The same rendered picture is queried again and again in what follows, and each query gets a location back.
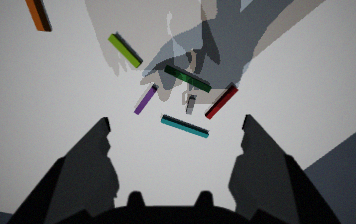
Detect turquoise rod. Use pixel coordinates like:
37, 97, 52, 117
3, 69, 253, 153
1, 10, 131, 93
161, 116, 209, 138

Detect orange rectangular bar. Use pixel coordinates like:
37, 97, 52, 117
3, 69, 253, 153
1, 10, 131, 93
25, 0, 52, 32

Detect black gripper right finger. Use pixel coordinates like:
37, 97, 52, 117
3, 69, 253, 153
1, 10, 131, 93
228, 114, 341, 224

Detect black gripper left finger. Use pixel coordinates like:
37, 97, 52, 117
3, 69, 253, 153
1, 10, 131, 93
7, 117, 120, 224

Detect dark red rod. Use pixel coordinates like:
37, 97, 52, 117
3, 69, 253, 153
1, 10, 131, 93
205, 85, 238, 120

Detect green rod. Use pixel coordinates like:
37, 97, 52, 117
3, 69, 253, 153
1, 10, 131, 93
164, 65, 212, 93

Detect purple rod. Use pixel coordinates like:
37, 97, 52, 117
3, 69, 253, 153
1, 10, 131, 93
134, 86, 157, 115

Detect lime green rectangular bar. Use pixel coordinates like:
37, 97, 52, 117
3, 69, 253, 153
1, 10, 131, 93
108, 34, 142, 68

